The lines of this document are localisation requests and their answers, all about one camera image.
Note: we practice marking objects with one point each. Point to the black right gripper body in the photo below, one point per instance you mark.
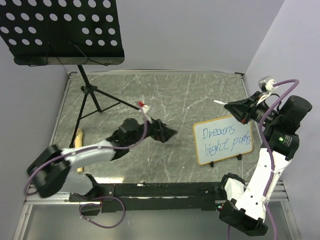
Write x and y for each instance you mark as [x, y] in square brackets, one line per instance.
[258, 111]

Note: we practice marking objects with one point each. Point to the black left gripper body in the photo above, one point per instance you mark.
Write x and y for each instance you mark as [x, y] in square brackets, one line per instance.
[151, 131]

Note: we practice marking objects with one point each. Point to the white marker pen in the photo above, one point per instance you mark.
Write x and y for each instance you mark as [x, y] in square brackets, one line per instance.
[219, 102]

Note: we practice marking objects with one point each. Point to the yellow framed small whiteboard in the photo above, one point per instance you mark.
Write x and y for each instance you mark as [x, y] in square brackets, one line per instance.
[221, 138]

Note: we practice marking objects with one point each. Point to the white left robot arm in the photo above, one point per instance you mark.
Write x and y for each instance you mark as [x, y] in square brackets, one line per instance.
[54, 169]

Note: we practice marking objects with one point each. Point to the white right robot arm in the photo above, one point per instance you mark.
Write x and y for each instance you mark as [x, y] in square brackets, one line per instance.
[246, 205]

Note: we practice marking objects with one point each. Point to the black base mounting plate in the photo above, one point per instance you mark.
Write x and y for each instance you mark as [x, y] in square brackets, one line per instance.
[114, 197]

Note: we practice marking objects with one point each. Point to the wooden rolling pin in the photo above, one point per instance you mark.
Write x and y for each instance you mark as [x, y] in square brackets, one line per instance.
[78, 143]

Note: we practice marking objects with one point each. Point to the black perforated music stand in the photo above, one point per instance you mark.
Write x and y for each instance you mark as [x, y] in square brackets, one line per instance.
[63, 32]

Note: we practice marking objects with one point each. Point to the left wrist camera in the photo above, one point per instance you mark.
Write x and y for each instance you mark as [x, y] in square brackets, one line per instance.
[144, 110]

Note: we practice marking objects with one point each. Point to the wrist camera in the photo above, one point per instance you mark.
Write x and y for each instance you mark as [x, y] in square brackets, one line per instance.
[144, 110]
[267, 87]

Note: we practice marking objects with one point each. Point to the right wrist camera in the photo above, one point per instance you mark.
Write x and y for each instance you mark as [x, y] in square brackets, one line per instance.
[267, 87]

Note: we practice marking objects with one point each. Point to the wire whiteboard easel stand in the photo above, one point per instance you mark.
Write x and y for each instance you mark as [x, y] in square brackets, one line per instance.
[238, 157]

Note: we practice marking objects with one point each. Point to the aluminium rail frame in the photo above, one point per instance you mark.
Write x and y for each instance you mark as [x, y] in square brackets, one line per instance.
[176, 141]

